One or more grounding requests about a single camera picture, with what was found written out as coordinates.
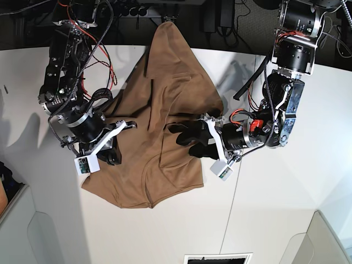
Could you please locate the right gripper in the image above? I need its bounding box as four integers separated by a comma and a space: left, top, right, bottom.
57, 88, 137, 166

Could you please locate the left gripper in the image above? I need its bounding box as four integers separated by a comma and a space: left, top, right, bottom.
168, 114, 266, 164

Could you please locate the brown t-shirt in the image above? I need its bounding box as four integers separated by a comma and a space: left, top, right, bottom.
81, 22, 223, 208

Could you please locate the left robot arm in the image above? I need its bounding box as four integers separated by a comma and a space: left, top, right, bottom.
169, 1, 350, 165

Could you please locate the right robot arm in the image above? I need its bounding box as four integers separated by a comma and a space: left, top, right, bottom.
38, 1, 122, 166

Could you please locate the white framed floor vent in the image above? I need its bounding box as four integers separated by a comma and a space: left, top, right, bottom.
183, 253, 253, 264

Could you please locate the black power adapter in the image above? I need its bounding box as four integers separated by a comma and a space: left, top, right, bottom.
200, 0, 235, 33

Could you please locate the left grey chair back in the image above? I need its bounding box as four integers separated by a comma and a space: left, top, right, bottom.
1, 185, 65, 263

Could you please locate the grey chair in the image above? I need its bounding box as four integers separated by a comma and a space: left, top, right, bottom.
1, 185, 65, 263
280, 210, 351, 264

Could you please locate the right grey chair back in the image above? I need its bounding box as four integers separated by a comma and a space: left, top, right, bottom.
280, 210, 351, 264

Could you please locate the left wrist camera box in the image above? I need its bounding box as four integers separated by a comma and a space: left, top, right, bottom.
210, 159, 233, 181

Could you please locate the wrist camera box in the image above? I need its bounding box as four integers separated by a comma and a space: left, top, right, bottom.
74, 155, 100, 175
210, 159, 233, 181

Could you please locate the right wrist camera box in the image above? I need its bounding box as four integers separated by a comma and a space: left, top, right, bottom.
74, 155, 100, 175

